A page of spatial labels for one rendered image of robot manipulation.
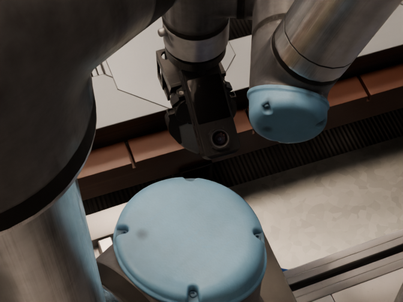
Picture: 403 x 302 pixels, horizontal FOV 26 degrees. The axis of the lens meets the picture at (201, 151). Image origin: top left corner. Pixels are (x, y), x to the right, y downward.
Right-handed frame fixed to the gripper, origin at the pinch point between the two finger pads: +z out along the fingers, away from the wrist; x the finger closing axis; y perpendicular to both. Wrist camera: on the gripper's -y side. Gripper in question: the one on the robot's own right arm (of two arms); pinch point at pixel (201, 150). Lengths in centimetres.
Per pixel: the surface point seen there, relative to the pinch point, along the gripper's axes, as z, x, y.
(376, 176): 20.3, -28.7, -0.9
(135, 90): 1.6, 5.3, 13.6
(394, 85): 5.7, -32.0, 5.2
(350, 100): 5.7, -24.6, 4.7
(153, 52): 1.6, 0.8, 19.5
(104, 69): 1.8, 8.4, 18.9
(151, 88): 1.6, 3.0, 13.1
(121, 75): 1.6, 6.3, 16.9
